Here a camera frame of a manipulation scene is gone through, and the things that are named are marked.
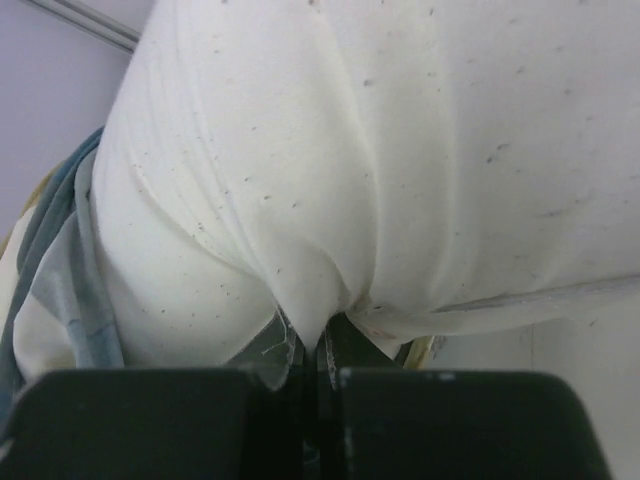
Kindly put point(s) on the blue beige checkered pillowcase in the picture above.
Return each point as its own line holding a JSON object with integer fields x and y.
{"x": 56, "y": 265}

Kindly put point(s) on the white pillow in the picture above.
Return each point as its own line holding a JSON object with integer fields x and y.
{"x": 426, "y": 167}

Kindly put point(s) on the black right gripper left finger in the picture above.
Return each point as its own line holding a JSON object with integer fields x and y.
{"x": 235, "y": 421}

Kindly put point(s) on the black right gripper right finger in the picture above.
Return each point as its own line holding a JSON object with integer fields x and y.
{"x": 378, "y": 420}

